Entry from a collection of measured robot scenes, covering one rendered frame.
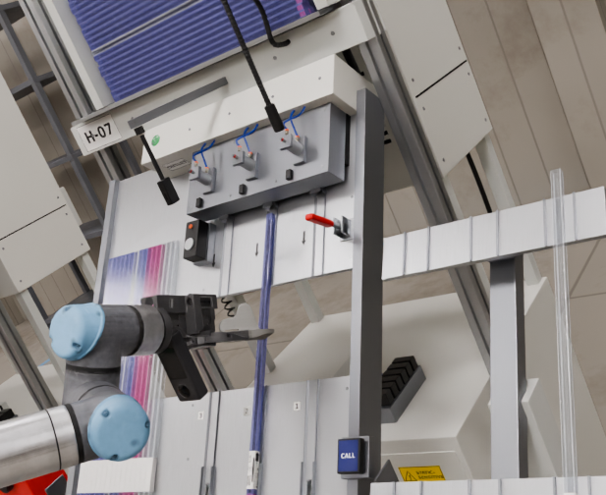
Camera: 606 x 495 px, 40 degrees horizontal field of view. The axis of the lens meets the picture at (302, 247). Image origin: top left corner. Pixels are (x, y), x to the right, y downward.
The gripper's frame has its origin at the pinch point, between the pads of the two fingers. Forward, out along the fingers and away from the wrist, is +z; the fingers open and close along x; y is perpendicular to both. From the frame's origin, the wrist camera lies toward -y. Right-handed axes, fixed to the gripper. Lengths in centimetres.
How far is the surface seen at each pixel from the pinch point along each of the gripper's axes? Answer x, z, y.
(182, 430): 18.9, 2.9, -13.9
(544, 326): -21, 81, -1
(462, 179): 109, 326, 100
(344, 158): -16.8, 12.4, 29.3
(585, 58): 19, 289, 133
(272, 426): -2.6, 2.7, -14.6
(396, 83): -25, 20, 42
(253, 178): -0.4, 7.3, 29.2
